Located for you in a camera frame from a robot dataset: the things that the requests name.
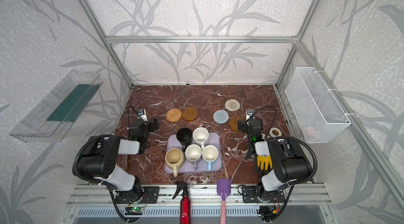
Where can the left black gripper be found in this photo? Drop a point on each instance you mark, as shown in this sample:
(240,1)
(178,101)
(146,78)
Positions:
(151,125)

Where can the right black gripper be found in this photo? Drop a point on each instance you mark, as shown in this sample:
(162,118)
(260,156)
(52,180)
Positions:
(250,146)

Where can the blue woven coaster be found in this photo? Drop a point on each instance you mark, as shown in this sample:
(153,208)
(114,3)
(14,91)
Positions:
(221,116)

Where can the woven rattan coaster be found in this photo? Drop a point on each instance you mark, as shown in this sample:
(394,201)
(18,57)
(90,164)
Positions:
(174,115)

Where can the black cup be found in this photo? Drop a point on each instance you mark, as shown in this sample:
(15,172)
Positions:
(185,137)

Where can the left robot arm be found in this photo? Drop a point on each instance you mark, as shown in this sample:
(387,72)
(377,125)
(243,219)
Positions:
(96,162)

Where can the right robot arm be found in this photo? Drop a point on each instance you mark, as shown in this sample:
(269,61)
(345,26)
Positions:
(281,161)

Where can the right brown wooden coaster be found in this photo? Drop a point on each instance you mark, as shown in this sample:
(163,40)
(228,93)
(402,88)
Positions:
(233,123)

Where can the brown wooden coaster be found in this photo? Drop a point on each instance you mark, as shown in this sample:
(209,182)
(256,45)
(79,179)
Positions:
(189,114)
(233,123)

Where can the left brown wooden coaster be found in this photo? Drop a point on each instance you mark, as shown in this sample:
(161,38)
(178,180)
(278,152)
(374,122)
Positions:
(189,114)

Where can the white tape roll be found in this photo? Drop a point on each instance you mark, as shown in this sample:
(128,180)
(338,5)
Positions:
(275,132)

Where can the yellow black work glove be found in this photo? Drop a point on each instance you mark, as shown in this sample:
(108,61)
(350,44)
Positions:
(263,164)

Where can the beige ceramic mug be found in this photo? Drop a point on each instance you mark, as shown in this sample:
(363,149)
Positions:
(174,159)

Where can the white blue mug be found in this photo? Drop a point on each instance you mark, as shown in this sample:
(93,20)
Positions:
(210,154)

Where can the white speckled mug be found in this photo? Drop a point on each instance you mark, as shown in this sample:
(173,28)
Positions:
(201,136)

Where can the pink item in basket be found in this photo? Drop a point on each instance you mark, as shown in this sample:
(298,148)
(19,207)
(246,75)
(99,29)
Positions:
(310,132)

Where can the green-lit circuit board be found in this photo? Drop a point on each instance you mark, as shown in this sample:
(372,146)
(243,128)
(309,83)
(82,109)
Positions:
(132,210)

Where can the red spray bottle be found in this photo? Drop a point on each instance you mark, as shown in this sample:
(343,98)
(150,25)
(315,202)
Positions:
(185,204)

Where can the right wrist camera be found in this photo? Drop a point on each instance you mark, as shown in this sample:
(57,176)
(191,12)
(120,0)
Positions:
(249,113)

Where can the white grey-handled mug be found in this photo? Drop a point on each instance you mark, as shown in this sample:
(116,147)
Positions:
(193,154)

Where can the purple pink-handled scoop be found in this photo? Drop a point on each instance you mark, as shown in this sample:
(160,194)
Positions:
(223,190)

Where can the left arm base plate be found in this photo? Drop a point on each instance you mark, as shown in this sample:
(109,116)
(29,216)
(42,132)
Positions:
(147,195)

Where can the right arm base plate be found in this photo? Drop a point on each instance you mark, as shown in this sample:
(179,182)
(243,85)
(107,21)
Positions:
(251,194)

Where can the white wire basket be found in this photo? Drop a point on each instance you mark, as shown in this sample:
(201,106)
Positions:
(314,104)

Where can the clear wall shelf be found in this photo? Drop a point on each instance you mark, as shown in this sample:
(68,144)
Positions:
(52,118)

